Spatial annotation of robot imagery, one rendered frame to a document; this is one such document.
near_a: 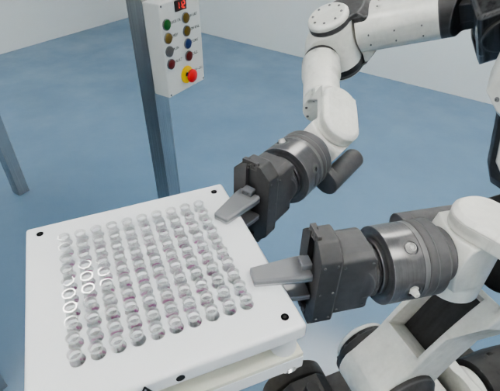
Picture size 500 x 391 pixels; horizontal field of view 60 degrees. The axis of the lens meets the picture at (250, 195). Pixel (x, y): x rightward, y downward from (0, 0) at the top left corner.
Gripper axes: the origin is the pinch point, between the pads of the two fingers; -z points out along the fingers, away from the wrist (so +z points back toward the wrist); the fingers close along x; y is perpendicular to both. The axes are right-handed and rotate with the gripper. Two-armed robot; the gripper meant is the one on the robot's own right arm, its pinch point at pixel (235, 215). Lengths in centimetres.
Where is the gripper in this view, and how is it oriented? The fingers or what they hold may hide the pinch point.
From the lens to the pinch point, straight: 54.1
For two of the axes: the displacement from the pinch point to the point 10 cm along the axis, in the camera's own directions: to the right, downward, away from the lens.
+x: -0.3, 8.0, 6.0
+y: -8.1, -3.7, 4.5
